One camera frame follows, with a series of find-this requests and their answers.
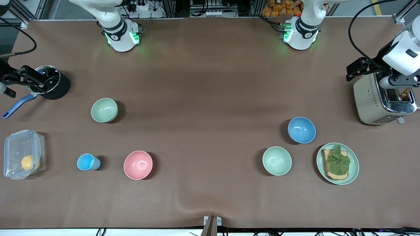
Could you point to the glass lid blue knob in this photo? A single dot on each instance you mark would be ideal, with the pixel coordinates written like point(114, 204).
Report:
point(52, 73)

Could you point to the brown table cloth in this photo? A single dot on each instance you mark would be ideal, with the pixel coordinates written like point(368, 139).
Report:
point(210, 65)

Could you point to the clear plastic food container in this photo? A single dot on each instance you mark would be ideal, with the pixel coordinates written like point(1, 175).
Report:
point(16, 147)

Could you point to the white power strip with plugs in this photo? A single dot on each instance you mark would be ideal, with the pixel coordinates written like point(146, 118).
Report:
point(139, 6)

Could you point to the green bowl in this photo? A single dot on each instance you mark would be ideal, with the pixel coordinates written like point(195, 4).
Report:
point(104, 110)
point(277, 160)

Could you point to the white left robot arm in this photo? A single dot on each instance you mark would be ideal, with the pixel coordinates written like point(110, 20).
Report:
point(305, 36)

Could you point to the light blue cup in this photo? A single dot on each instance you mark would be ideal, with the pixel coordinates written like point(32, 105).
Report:
point(86, 162)

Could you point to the toasted bread slice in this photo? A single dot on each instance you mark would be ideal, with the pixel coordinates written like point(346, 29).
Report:
point(334, 176)

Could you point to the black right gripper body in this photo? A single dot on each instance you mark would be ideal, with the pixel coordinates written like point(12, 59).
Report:
point(4, 71)

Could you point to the beige chrome toaster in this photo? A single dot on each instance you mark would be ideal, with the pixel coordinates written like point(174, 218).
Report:
point(369, 101)

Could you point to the yellow lemon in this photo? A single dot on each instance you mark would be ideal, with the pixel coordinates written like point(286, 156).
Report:
point(29, 162)

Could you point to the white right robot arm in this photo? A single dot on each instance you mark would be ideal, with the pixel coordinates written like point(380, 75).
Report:
point(119, 39)

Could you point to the metal corner bracket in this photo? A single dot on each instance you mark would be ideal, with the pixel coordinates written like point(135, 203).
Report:
point(399, 19)
point(24, 25)

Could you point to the metal table edge bracket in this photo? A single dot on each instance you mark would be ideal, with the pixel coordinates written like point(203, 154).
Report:
point(212, 223)

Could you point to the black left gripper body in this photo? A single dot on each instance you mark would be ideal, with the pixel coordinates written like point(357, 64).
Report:
point(376, 66)

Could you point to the green plate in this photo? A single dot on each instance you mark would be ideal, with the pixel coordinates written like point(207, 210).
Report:
point(353, 170)

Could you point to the brown toast slice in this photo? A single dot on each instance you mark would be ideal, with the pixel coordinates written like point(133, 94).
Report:
point(405, 94)

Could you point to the green lettuce leaf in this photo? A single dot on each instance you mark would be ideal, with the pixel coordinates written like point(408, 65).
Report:
point(338, 162)

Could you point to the pink bowl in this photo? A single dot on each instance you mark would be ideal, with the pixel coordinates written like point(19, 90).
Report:
point(138, 165)

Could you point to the orange snack bag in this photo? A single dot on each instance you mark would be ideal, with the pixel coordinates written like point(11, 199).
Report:
point(279, 8)

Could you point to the blue bowl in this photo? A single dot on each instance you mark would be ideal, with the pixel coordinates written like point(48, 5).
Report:
point(302, 130)

